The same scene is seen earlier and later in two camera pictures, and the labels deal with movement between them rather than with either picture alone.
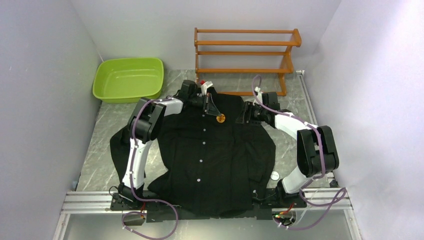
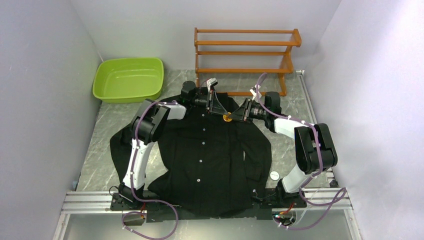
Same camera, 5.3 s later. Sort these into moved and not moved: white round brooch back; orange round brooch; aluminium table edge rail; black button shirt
Moved: orange round brooch
Not moved: white round brooch back; aluminium table edge rail; black button shirt
